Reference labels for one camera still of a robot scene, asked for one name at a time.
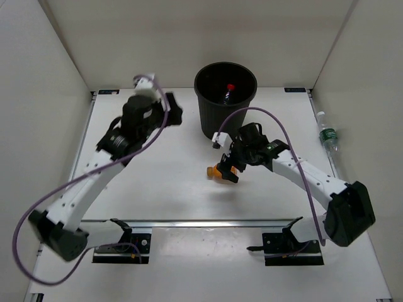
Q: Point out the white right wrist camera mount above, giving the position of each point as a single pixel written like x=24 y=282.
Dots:
x=221 y=140

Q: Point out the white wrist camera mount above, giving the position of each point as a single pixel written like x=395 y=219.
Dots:
x=143 y=85
x=221 y=140

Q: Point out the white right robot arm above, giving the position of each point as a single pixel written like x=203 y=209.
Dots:
x=348 y=209

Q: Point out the left blue table sticker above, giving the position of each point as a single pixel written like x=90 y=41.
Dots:
x=108 y=91

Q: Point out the clear bottle red label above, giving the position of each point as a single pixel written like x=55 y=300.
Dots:
x=228 y=96

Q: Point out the clear bottle green label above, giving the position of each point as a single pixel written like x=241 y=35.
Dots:
x=327 y=134

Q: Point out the right blue table sticker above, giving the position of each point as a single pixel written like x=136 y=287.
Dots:
x=294 y=89

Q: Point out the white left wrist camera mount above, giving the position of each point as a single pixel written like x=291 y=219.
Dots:
x=143 y=85

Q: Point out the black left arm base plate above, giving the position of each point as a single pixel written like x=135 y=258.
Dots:
x=137 y=251

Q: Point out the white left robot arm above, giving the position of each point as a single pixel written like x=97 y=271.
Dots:
x=60 y=227

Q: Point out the aluminium front table rail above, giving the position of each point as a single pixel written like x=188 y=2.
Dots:
x=205 y=223

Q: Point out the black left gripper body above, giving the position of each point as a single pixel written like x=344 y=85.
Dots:
x=157 y=117

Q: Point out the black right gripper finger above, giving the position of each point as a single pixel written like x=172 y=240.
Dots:
x=227 y=161
x=227 y=172

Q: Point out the blue table sticker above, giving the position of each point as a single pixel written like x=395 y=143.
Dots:
x=294 y=89
x=108 y=91

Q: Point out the black plastic waste bin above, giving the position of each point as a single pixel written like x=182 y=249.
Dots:
x=210 y=86

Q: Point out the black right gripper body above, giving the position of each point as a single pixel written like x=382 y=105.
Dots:
x=242 y=154

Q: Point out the orange juice bottle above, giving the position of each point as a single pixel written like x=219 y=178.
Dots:
x=214 y=174

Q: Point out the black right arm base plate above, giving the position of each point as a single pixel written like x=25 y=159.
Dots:
x=278 y=253

